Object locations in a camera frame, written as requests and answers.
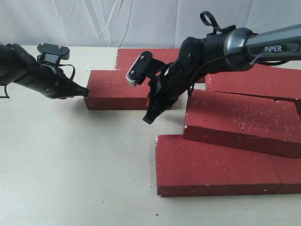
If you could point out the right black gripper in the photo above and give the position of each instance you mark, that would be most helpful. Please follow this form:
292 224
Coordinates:
173 81

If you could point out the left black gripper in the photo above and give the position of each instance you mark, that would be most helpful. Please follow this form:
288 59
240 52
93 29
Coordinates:
51 82

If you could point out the red brick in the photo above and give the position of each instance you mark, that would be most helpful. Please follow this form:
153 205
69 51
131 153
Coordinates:
189 168
260 81
243 122
198 76
126 57
109 90
289 173

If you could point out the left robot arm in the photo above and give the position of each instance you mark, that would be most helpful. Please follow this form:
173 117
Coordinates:
14 61

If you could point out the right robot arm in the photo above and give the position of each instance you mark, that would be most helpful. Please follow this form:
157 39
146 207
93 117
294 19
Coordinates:
235 50

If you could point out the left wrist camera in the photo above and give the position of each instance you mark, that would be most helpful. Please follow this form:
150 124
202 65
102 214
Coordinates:
51 54

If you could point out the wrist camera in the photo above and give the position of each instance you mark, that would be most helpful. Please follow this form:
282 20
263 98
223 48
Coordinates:
144 66
51 54

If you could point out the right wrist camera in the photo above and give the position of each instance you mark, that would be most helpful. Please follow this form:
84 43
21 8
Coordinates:
144 66

